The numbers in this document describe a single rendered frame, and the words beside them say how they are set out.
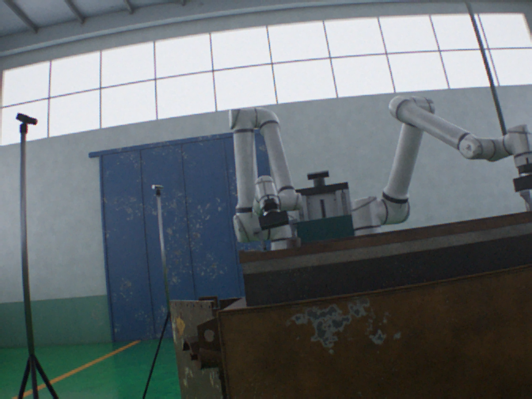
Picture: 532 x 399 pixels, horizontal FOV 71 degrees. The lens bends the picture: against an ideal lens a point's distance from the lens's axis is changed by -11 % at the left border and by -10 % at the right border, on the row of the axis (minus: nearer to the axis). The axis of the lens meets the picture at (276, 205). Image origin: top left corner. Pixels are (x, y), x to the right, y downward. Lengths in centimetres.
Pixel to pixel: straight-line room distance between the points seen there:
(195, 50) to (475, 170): 827
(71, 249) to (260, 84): 658
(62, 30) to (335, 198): 1169
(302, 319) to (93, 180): 1067
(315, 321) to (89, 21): 1257
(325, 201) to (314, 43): 972
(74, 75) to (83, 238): 473
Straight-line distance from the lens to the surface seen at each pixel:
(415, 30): 1292
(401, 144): 226
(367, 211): 227
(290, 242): 111
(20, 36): 1411
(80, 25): 1324
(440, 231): 112
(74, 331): 1149
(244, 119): 231
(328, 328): 98
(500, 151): 182
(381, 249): 107
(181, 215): 1043
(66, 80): 1303
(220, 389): 169
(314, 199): 253
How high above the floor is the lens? 131
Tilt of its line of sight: 9 degrees up
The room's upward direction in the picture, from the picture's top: 7 degrees counter-clockwise
